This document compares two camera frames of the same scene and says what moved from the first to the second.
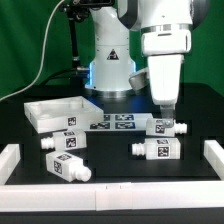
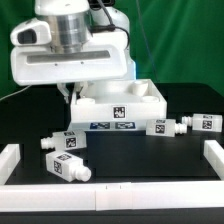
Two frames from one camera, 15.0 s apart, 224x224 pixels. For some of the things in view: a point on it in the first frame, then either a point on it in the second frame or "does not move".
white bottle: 158,149 → 203,122
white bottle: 68,166 does not move
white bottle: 70,140 does not move
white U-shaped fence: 47,196 does not move
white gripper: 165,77 → 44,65
